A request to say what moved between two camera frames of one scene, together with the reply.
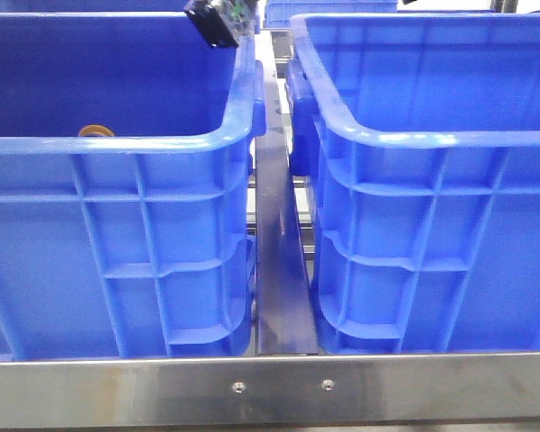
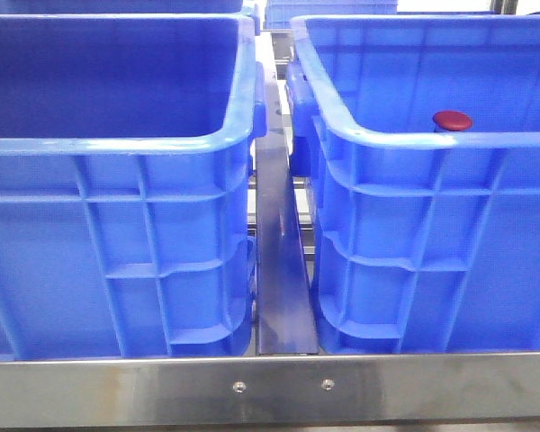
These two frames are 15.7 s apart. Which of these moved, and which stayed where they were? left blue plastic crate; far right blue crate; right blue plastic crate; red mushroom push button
Moved: red mushroom push button
Stayed: left blue plastic crate; right blue plastic crate; far right blue crate
